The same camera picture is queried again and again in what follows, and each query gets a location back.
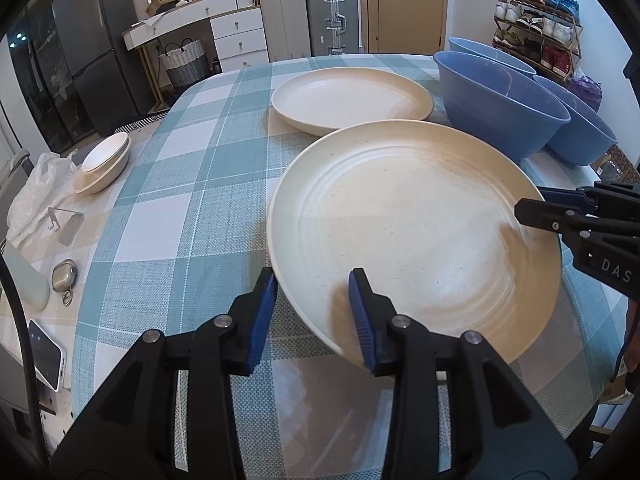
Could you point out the blue bowl front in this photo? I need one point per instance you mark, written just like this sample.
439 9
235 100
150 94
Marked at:
498 105

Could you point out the black glass cabinet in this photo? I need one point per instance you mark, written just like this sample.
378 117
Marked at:
45 80

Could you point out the beige suitcase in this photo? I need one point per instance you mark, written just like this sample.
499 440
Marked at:
286 29

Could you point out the purple bag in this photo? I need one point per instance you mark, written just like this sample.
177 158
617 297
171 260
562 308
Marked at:
586 89

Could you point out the large cream plate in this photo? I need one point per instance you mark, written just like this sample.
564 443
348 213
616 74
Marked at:
427 211

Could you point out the silver suitcase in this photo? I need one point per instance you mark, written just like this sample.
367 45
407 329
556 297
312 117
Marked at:
333 27

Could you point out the small white bowl upper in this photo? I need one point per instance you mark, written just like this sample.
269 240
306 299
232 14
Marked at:
105 151

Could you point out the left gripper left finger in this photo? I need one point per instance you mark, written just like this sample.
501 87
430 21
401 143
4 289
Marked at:
166 410

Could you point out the tan wooden door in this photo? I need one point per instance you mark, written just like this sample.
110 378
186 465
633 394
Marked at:
403 26

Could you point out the earbuds case with ring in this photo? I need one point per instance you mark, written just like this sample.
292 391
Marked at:
63 280

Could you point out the shoe rack with shoes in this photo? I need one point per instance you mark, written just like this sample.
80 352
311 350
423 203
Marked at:
544 33

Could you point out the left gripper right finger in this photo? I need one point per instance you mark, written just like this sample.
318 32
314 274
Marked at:
459 411

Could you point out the smartphone white case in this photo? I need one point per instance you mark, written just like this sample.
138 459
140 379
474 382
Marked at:
49 357

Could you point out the teal checked tablecloth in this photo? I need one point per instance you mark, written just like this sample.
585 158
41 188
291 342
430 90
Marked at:
187 233

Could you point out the white dressing table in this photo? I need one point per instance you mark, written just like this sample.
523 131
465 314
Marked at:
236 29

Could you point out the metal phone stand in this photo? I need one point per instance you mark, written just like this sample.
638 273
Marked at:
66 223

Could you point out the white thermos bottle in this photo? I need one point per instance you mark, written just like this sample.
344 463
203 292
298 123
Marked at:
33 287

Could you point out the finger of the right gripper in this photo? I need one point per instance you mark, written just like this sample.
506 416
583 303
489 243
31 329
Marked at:
562 219
569 198

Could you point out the woven laundry basket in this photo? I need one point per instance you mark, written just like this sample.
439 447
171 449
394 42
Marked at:
185 63

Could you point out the dark grey refrigerator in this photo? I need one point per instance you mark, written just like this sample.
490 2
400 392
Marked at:
110 79

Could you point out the blue bowl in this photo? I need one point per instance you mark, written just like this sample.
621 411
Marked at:
498 105
586 137
473 47

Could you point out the white plastic bag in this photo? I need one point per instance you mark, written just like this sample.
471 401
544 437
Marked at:
49 183

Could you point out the blue bowl back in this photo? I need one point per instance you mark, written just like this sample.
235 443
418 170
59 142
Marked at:
473 47

